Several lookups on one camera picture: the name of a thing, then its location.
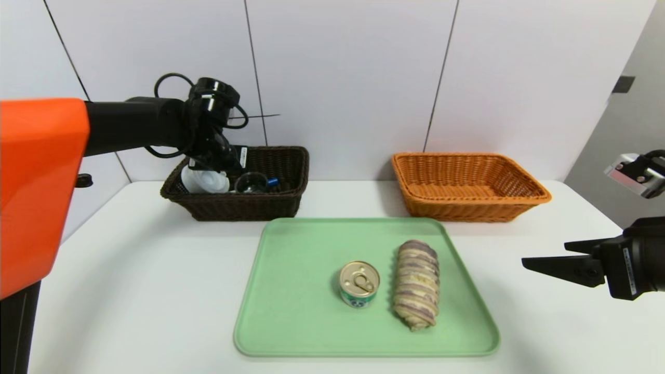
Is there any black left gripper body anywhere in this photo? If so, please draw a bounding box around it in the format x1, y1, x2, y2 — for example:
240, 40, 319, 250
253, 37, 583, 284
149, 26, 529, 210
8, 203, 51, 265
215, 145, 249, 175

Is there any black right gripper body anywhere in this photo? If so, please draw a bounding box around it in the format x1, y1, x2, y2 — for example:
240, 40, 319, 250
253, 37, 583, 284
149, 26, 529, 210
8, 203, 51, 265
600, 217, 665, 301

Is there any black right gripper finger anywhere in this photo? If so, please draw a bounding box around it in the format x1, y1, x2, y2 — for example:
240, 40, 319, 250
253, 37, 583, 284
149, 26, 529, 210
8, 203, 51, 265
521, 254, 606, 288
564, 237, 615, 255

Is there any glass cup with black handle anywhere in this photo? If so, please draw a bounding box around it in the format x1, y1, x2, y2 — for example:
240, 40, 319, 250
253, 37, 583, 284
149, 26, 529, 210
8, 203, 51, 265
234, 172, 269, 194

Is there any white tape roll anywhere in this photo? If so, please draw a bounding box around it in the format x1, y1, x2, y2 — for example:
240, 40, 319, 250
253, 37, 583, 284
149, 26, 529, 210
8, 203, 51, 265
181, 165, 230, 194

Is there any tin can with green label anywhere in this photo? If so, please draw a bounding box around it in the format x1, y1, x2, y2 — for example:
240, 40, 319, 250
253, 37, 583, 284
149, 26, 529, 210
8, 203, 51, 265
339, 260, 380, 309

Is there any dark brown wicker basket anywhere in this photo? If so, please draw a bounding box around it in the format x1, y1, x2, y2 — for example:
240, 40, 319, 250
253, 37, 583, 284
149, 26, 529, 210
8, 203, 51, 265
160, 146, 311, 222

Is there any orange wicker basket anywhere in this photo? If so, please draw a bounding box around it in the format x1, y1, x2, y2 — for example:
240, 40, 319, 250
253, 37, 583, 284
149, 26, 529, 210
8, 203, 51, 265
391, 152, 552, 223

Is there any twisted purple swirl bread loaf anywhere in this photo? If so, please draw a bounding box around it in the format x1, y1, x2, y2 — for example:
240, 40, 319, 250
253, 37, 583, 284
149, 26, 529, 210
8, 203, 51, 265
391, 239, 441, 331

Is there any light green plastic tray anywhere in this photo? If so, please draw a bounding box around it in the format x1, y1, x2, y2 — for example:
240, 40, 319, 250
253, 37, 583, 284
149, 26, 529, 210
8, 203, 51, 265
233, 217, 501, 358

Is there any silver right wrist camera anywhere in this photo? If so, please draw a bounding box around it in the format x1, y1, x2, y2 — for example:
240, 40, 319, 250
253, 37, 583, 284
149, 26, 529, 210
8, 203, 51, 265
604, 153, 665, 199

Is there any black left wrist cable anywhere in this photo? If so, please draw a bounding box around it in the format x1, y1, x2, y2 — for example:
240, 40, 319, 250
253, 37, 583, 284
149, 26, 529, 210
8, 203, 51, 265
145, 73, 249, 159

